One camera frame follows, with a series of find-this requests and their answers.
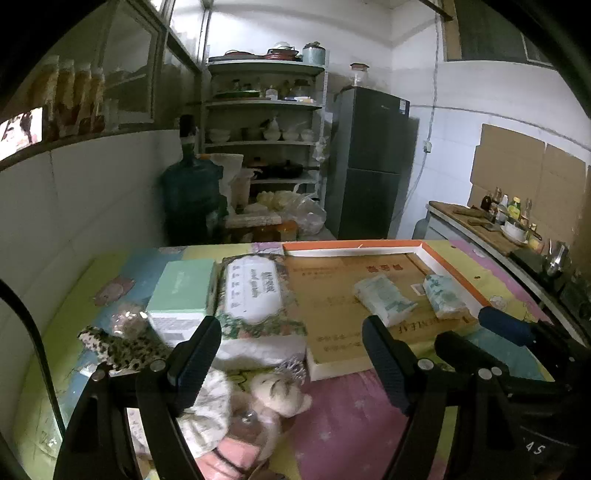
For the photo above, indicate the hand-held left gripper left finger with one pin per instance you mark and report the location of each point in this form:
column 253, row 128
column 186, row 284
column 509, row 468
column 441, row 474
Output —
column 191, row 378

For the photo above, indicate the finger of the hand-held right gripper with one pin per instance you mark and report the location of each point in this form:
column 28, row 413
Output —
column 461, row 348
column 503, row 325

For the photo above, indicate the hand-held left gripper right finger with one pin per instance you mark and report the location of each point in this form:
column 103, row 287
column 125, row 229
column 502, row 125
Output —
column 392, row 369

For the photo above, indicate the white floral cloth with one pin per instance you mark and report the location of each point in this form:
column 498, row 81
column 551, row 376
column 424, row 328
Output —
column 210, row 415

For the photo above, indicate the leopard print cloth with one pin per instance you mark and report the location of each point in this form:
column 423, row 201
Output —
column 120, row 346

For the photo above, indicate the pink packet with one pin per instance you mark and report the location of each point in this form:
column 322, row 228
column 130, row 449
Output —
column 226, row 457

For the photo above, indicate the orange-edged cardboard box tray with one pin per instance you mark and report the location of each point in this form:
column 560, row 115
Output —
column 341, row 300

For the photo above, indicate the kitchen counter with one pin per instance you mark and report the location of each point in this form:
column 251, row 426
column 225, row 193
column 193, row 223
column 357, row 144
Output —
column 531, row 277

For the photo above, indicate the white tissue packet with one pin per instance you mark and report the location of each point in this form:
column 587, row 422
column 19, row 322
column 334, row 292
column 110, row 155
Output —
column 443, row 295
column 383, row 300

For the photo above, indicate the printed pastel mat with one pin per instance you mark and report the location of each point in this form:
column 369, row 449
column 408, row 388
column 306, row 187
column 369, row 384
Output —
column 351, row 415

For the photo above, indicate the steel kettle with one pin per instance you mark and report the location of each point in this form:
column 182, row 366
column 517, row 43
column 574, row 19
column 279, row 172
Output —
column 557, row 258

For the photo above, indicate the cream teddy bear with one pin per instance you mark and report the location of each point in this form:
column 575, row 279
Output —
column 277, row 392

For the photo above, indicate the clear plastic bag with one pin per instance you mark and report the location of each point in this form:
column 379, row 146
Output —
column 127, row 318

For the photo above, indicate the mint green box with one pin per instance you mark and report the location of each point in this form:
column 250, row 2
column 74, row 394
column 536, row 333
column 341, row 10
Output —
column 182, row 286

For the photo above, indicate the white bowl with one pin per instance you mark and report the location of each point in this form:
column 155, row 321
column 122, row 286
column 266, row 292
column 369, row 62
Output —
column 515, row 233

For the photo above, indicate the silver crinkled wrapper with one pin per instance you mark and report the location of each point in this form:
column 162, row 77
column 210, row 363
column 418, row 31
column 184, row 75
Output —
column 292, row 369

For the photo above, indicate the floral tissue pack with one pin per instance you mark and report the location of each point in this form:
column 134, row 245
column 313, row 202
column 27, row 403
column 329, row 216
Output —
column 254, row 295

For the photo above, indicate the wooden cutting board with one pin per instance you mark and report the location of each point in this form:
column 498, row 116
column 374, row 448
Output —
column 457, row 217

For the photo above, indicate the flattened cardboard sheet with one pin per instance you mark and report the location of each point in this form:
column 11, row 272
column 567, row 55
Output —
column 508, row 166
column 561, row 194

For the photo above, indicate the blue water jug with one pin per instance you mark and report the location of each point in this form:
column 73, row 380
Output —
column 191, row 198

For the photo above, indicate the translucent plastic bag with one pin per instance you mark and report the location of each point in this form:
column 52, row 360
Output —
column 300, row 212

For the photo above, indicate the dark grey fridge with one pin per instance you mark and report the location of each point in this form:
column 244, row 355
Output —
column 374, row 184

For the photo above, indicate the white sack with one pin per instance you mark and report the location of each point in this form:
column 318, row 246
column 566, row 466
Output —
column 228, row 175

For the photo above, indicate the black pan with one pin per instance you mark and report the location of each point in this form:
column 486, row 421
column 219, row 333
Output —
column 277, row 170

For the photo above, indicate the white jug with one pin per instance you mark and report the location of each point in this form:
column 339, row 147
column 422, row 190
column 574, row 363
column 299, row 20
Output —
column 272, row 131

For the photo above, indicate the white shelf rack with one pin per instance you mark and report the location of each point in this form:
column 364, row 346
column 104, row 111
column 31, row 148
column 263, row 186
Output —
column 265, row 105

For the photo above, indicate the glass jar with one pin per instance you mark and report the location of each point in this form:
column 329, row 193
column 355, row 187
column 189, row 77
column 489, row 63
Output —
column 359, row 76

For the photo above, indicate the window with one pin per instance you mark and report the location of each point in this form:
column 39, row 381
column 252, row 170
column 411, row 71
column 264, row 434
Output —
column 494, row 32

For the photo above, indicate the bright picture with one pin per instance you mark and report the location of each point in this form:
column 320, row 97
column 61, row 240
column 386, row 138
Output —
column 21, row 134

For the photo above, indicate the teal pot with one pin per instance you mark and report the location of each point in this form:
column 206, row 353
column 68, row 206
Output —
column 315, row 54

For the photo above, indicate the red dishes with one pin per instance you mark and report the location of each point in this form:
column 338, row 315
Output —
column 281, row 53

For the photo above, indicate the wall socket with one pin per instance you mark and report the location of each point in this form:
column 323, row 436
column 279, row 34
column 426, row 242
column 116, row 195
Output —
column 428, row 146

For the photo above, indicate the glass door wall cabinet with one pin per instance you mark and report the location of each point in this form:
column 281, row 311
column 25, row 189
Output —
column 138, row 69

